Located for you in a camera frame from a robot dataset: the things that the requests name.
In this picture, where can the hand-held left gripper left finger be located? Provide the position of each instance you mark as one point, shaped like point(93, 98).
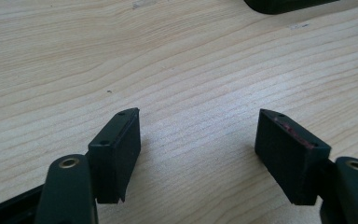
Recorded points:
point(115, 158)

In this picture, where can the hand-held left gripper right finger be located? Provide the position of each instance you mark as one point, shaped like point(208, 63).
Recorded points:
point(289, 155)

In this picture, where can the black flat object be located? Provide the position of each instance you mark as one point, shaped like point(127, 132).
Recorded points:
point(279, 5)

